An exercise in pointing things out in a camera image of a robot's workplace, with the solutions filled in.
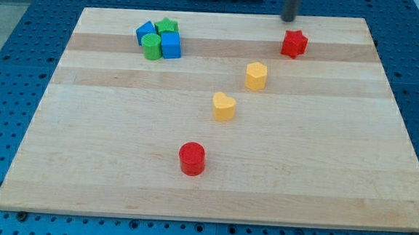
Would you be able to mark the yellow hexagon block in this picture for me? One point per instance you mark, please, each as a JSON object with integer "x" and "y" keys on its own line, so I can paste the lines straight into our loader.
{"x": 256, "y": 76}

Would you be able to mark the red star block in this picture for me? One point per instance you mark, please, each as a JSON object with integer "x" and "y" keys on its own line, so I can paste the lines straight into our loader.
{"x": 294, "y": 44}

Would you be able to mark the red cylinder block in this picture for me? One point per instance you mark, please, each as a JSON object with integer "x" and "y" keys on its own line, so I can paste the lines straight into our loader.
{"x": 192, "y": 158}

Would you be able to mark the yellow heart block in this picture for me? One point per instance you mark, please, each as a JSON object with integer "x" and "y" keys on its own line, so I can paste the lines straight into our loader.
{"x": 224, "y": 107}

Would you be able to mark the green cylinder block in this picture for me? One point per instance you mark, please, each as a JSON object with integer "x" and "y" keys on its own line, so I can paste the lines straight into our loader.
{"x": 151, "y": 44}

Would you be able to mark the blue pentagon block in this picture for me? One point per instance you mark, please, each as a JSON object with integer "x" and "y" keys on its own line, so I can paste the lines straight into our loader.
{"x": 144, "y": 29}

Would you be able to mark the blue cube block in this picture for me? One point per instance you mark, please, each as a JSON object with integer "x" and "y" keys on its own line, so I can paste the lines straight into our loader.
{"x": 170, "y": 43}

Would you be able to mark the green star block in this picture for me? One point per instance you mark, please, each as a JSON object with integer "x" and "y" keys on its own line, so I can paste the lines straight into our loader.
{"x": 166, "y": 25}

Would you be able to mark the wooden board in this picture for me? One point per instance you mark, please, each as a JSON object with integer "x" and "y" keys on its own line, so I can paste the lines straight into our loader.
{"x": 323, "y": 145}

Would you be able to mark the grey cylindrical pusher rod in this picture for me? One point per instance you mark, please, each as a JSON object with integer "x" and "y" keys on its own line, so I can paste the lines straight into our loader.
{"x": 290, "y": 10}

